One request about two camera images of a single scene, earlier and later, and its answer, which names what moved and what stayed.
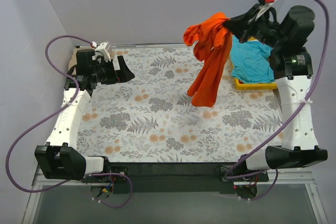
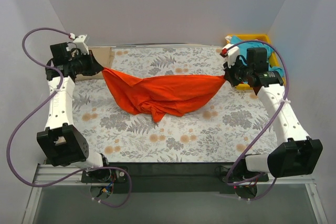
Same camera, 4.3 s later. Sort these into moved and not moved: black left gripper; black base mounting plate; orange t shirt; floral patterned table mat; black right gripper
Moved: black left gripper; black right gripper; orange t shirt
Not moved: floral patterned table mat; black base mounting plate
